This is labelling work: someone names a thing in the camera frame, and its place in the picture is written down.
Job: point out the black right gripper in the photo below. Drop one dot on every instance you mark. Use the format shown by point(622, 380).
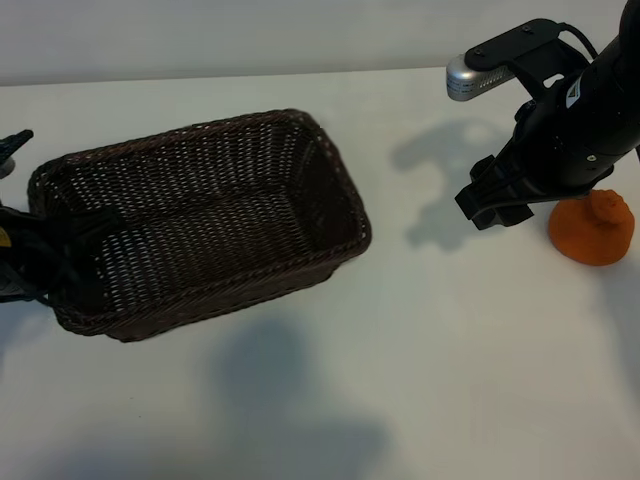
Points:
point(555, 150)

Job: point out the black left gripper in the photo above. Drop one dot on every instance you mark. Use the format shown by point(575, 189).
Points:
point(20, 260)

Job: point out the orange with knobbed top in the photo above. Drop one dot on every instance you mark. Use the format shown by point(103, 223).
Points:
point(585, 240)

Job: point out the dark brown wicker basket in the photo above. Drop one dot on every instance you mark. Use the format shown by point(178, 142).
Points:
point(225, 225)

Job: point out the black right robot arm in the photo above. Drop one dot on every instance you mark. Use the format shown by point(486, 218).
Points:
point(620, 65)

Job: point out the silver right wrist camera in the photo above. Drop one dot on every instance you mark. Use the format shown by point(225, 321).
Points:
point(465, 82)

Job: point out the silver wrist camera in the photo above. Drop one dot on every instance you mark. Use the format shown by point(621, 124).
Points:
point(6, 169)
point(465, 82)

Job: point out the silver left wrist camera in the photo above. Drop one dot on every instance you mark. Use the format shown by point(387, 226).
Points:
point(6, 169)

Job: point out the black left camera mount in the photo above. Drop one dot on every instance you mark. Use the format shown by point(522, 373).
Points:
point(17, 142)

